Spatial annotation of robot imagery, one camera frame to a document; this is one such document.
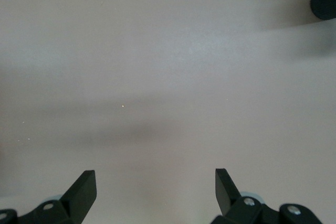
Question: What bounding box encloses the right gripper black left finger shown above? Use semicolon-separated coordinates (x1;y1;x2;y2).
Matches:
0;170;97;224

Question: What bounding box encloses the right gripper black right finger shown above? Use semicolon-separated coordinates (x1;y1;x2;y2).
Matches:
211;168;322;224

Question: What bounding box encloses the table cover sheet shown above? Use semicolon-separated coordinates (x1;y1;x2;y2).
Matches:
0;0;336;224

